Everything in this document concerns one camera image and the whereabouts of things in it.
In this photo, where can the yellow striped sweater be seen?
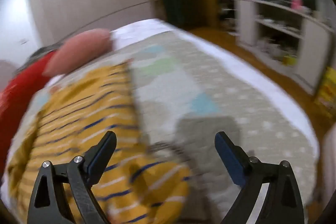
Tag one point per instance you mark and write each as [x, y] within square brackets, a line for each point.
[78, 108]

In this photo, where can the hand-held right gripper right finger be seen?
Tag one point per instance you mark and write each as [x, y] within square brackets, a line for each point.
[230, 158]

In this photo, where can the pink bottle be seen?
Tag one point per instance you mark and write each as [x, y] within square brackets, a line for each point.
[296, 1]

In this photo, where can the white shelf unit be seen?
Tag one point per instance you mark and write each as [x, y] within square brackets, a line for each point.
[309, 43]

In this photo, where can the red pillow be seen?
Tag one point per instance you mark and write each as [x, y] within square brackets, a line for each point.
[18, 98]

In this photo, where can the yellow box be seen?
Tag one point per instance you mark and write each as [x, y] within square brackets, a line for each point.
[326, 92]

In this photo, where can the white bed sheet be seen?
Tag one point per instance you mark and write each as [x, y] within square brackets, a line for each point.
[236, 58]

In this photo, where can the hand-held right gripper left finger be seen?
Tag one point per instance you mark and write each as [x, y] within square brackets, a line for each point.
[101, 158]

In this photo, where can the grey cloth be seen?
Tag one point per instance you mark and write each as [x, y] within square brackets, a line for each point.
[39, 53]

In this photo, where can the pastel printed blanket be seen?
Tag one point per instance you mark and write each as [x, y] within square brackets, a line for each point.
[183, 77]

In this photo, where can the pink pillow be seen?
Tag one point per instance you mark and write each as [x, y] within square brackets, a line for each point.
[78, 52]

